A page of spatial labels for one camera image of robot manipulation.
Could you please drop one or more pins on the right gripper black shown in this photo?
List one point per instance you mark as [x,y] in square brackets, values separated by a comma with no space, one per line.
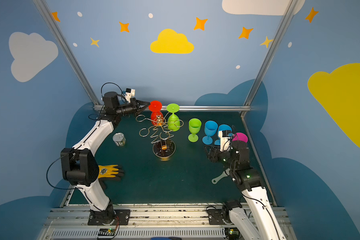
[214,153]

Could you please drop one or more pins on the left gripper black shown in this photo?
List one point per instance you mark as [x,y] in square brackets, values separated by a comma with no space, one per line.
[136,106]

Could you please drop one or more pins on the red wine glass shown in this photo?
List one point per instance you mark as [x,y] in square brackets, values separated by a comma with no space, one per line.
[157,117]

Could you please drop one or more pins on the blue wine glass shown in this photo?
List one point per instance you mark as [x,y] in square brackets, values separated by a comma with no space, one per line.
[222,128]
[210,130]

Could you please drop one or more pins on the pink wine glass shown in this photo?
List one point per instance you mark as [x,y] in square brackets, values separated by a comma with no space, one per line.
[240,137]

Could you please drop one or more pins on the green wine glass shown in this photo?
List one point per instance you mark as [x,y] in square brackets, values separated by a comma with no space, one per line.
[173,118]
[194,128]

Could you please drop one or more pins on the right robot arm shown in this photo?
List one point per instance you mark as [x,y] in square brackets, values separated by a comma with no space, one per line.
[236,157]

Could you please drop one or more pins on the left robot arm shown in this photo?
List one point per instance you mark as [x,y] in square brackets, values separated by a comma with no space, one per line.
[79,166]

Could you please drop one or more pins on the silver tin can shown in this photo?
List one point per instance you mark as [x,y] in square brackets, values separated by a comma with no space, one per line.
[119,139]

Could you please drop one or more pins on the yellow black work glove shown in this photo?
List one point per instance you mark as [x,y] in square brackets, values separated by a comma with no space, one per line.
[110,172]

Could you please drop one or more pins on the right circuit board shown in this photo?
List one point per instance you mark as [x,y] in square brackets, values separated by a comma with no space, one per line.
[232,234]

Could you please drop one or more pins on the circuit board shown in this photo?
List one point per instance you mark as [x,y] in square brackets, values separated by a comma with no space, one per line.
[106,234]
[232,234]

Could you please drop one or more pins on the left circuit board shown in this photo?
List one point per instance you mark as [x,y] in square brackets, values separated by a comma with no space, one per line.
[106,234]

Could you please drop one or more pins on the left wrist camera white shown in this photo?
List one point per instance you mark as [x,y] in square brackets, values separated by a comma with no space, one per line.
[130,93]

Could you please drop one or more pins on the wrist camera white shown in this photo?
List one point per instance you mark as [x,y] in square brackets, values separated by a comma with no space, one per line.
[225,140]
[130,93]

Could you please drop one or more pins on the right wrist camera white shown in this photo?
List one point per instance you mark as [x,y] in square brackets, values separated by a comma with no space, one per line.
[225,140]

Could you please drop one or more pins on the back aluminium frame bar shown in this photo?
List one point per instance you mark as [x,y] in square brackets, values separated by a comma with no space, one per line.
[183,108]

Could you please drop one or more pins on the gold wire wine glass rack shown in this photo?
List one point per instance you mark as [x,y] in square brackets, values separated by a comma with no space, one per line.
[160,135]

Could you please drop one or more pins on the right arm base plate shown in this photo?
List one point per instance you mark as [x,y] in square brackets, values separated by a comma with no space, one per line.
[218,216]

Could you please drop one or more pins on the aluminium mounting rail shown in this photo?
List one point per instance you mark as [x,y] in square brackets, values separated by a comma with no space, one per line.
[147,221]

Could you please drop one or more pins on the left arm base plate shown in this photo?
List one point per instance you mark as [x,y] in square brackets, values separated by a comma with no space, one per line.
[120,216]

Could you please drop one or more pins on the right aluminium frame post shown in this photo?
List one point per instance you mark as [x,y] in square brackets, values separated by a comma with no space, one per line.
[279,34]

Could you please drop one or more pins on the aluminium frame post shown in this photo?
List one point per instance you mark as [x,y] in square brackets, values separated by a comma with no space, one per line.
[52,24]
[279,34]

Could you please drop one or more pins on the left aluminium frame post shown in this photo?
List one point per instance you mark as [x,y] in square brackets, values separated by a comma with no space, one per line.
[52,24]

